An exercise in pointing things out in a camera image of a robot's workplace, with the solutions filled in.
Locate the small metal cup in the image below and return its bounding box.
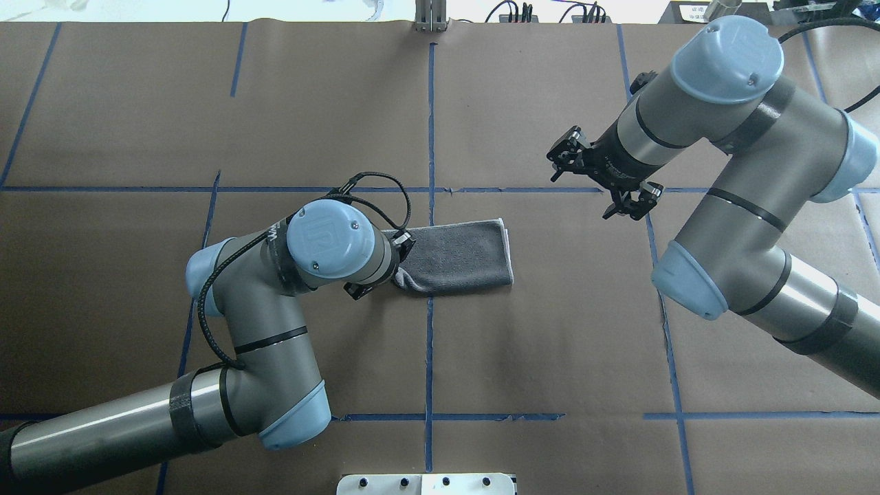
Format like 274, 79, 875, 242
703, 0, 743, 23

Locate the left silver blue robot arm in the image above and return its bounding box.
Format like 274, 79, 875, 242
2, 193, 414, 494

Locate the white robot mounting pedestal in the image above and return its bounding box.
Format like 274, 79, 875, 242
335, 472, 518, 494

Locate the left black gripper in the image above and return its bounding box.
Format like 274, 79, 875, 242
344, 231, 416, 300

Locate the aluminium frame post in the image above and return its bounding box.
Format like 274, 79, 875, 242
414, 0, 449, 32

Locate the pink towel with white edge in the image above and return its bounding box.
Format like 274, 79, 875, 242
392, 217, 515, 296

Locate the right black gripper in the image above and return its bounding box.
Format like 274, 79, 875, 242
547, 125, 664, 221

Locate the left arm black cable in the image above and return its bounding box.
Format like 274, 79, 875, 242
197, 172, 412, 372

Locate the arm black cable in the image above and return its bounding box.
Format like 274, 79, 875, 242
197, 172, 412, 372
777, 18, 880, 113

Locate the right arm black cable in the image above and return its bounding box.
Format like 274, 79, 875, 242
777, 18, 880, 113

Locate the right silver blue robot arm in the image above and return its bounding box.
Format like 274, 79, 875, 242
547, 15, 879, 397

